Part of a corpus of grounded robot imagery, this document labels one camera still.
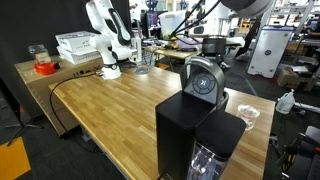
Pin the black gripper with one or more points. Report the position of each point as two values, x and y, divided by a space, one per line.
214 46

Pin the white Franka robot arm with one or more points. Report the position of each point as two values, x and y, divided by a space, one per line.
106 40

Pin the black pod coffee maker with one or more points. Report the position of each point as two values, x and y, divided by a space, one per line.
180 126

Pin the purple cloth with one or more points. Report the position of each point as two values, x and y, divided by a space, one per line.
188 44

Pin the wooden background table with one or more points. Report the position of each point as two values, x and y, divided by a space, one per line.
173 53

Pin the clear plastic storage bin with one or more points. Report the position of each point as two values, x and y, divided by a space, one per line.
170 26

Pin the white panel cart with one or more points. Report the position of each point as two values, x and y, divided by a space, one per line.
270 53

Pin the black computer monitor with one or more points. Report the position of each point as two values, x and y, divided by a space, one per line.
149 21

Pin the clear plastic cup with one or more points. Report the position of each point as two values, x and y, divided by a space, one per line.
248 115

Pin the small brown cardboard box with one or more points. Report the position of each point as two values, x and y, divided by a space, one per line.
288 78

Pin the white plastic jug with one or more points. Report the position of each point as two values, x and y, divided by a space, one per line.
285 103

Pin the white floor tube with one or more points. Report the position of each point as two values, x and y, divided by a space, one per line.
308 107

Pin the clear water tank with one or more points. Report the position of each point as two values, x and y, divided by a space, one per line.
206 163

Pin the black clamp stand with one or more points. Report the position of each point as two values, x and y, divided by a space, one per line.
293 151

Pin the white flat carton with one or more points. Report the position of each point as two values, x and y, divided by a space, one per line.
80 56
75 41

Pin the orange tape roll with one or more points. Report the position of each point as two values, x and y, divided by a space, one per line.
45 68

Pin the small clear plastic container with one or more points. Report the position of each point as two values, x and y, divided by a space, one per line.
39 53

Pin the large cardboard box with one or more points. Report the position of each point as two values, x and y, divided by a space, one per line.
36 90

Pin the black tripod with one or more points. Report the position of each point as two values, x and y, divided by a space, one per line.
23 126

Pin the orange floor mat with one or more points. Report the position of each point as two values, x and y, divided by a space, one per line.
13 160

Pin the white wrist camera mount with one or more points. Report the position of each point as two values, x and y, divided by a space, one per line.
236 41

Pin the white upright post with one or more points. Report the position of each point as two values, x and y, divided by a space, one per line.
136 46

